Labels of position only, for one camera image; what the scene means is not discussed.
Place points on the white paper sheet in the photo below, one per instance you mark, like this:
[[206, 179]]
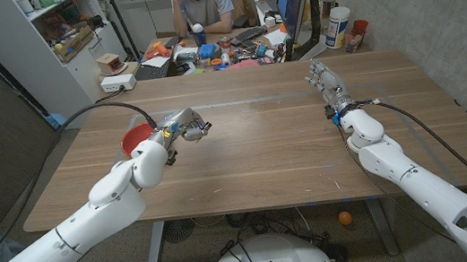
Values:
[[156, 62], [276, 37]]

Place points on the red bowl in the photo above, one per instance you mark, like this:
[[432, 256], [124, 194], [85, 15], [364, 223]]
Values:
[[135, 137]]

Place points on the white flat power box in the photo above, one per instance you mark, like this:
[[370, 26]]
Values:
[[118, 83]]

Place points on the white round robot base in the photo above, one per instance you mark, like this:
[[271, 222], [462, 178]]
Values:
[[272, 257]]

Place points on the red soda can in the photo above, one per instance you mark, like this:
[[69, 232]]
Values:
[[225, 44]]

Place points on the seated person grey shirt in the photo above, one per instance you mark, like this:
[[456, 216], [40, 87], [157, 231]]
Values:
[[203, 3]]

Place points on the light blue object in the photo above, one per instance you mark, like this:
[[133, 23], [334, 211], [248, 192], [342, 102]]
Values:
[[207, 50]]

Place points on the teal small object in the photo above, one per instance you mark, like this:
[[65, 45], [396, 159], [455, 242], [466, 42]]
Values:
[[261, 49]]

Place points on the grey table leg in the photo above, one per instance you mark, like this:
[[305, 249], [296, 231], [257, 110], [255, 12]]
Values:
[[382, 226], [155, 250]]

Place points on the black monitor stand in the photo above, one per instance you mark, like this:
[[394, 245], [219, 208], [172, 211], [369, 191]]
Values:
[[316, 11]]

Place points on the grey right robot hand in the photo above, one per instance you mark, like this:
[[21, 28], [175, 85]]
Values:
[[333, 88]]

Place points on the black laptop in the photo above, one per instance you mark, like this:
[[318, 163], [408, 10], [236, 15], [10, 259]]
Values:
[[151, 71]]

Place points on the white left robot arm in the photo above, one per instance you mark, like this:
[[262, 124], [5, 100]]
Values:
[[71, 238]]

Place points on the orange ball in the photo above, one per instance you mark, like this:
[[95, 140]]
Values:
[[345, 218]]

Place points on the orange toy drill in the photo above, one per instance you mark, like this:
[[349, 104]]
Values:
[[158, 49]]

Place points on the orange small object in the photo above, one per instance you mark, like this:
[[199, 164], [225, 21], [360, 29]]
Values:
[[282, 28]]

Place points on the pink flat object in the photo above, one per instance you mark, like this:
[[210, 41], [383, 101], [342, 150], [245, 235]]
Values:
[[245, 63]]

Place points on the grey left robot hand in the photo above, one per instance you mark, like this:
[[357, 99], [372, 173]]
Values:
[[178, 122]]

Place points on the dark blue bottle white cap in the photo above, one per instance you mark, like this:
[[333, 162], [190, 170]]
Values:
[[199, 36]]

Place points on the white shelf unit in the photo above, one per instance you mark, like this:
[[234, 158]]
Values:
[[10, 52]]

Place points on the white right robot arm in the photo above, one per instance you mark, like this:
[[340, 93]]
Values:
[[426, 187]]

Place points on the black keyboard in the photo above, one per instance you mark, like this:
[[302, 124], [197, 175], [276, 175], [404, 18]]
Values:
[[248, 35]]

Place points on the dark jar black lid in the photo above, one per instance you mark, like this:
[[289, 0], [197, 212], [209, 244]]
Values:
[[329, 5]]

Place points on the beige small box device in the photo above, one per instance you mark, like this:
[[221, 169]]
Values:
[[110, 63]]

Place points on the cardboard box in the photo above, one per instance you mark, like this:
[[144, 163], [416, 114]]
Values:
[[75, 43]]

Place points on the white plastic tub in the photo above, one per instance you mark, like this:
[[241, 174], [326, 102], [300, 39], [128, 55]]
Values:
[[336, 27]]

